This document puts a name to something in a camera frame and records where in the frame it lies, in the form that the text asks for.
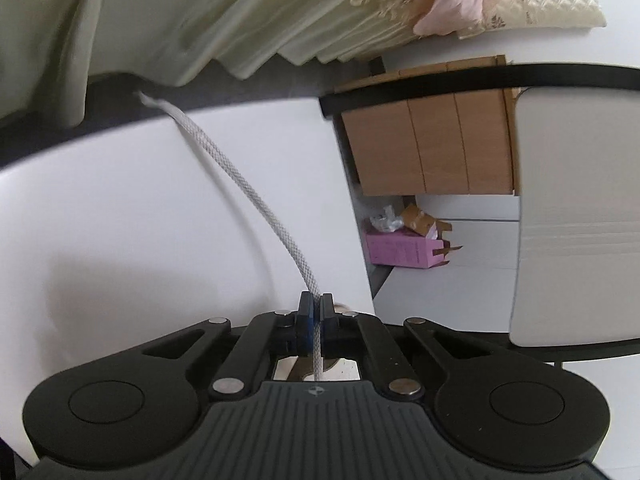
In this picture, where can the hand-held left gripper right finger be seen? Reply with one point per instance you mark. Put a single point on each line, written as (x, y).
(327, 325)

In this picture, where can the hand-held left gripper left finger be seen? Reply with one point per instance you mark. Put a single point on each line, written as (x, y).
(309, 325)

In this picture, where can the white shoelace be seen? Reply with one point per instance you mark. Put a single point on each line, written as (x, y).
(240, 180)

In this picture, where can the pink box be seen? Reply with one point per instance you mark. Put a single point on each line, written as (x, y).
(400, 250)

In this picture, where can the crumpled clear plastic bag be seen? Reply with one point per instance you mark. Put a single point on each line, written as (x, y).
(385, 221)

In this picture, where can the brown cardboard box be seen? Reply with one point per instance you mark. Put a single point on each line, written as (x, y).
(422, 220)

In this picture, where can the wooden nightstand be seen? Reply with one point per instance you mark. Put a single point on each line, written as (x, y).
(435, 145)

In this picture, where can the cream quilted bed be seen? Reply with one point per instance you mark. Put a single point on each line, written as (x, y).
(250, 10)

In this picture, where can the white chair with black frame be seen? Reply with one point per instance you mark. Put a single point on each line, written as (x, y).
(150, 210)

